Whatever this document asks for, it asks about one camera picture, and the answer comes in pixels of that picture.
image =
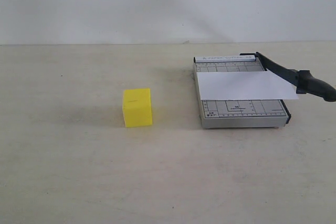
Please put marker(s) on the yellow foam cube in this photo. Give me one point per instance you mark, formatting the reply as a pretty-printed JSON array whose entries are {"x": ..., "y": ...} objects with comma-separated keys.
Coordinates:
[{"x": 137, "y": 107}]

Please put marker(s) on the grey paper cutter base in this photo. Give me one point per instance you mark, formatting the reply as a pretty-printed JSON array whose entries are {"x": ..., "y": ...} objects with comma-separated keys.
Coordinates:
[{"x": 217, "y": 114}]

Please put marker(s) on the white paper sheet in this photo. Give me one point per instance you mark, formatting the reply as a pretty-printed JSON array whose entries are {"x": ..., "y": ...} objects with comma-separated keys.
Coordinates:
[{"x": 255, "y": 85}]

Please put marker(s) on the black cutter blade arm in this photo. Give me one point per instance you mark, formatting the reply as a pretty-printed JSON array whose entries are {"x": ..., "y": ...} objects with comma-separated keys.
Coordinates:
[{"x": 303, "y": 80}]

